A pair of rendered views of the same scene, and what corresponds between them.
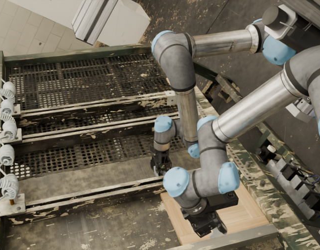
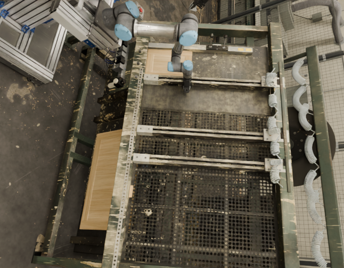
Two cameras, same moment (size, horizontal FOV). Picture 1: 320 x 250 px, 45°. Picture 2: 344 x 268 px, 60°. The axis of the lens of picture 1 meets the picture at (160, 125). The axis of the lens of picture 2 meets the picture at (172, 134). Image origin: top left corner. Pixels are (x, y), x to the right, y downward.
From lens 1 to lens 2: 2.81 m
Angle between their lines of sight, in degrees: 75
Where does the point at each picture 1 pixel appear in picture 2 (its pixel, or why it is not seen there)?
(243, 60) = (8, 258)
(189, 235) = (187, 55)
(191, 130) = not seen: hidden behind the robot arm
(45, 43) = not seen: outside the picture
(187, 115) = not seen: hidden behind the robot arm
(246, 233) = (163, 45)
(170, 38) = (189, 24)
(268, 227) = (152, 45)
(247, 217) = (155, 55)
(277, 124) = (51, 168)
